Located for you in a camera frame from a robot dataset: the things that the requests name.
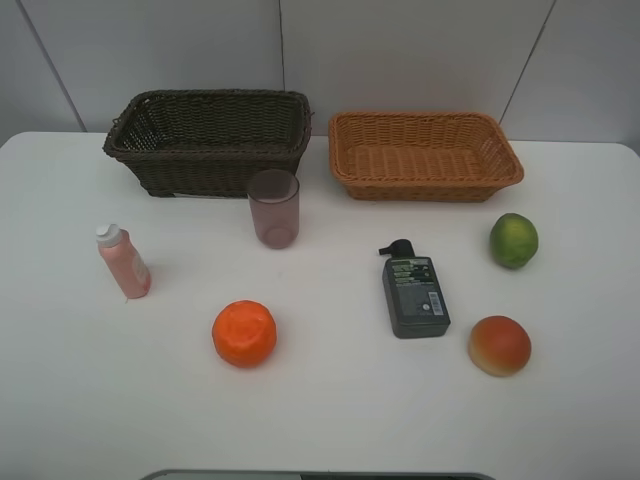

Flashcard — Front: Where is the translucent purple plastic cup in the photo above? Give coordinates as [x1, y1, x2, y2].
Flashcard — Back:
[247, 169, 300, 249]

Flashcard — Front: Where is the dark green pump bottle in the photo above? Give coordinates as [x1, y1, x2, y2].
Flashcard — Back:
[379, 239, 451, 339]

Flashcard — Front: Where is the green lime fruit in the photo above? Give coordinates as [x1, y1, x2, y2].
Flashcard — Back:
[489, 213, 539, 270]

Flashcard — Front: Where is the pink bottle white cap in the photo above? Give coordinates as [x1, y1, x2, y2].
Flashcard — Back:
[96, 224, 152, 299]

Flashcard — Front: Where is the red yellow peach fruit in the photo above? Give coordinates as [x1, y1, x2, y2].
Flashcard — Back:
[467, 316, 532, 377]

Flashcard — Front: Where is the orange wicker basket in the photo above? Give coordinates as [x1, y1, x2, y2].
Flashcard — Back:
[329, 112, 524, 202]

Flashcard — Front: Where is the orange tangerine fruit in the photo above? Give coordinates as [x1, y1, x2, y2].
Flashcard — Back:
[211, 300, 278, 368]

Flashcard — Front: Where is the dark brown wicker basket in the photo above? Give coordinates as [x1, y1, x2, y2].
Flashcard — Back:
[103, 89, 312, 198]

